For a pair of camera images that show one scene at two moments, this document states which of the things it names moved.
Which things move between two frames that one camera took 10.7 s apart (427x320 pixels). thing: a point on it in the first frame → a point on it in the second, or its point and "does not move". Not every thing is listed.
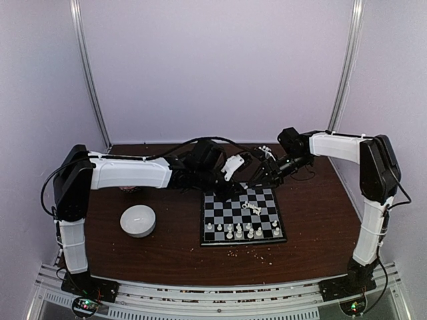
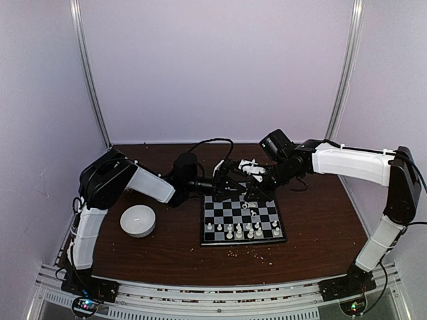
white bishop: (229, 235) does not move
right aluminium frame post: (347, 65) does not move
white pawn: (250, 235) does not move
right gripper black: (270, 167) → (263, 195)
